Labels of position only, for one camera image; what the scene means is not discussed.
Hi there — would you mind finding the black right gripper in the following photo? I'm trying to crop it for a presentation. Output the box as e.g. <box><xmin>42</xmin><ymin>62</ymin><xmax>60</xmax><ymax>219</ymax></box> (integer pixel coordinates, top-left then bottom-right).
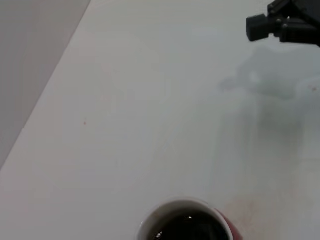
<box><xmin>246</xmin><ymin>0</ymin><xmax>320</xmax><ymax>48</ymax></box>

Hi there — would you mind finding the red ceramic cup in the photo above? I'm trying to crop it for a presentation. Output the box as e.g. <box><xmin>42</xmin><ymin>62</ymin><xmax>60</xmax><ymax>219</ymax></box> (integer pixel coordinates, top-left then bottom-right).
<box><xmin>134</xmin><ymin>197</ymin><xmax>245</xmax><ymax>240</ymax></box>

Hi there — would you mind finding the dark coffee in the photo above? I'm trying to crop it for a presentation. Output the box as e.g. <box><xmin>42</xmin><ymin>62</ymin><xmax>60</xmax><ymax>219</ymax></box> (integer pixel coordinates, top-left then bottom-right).
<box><xmin>144</xmin><ymin>213</ymin><xmax>230</xmax><ymax>240</ymax></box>

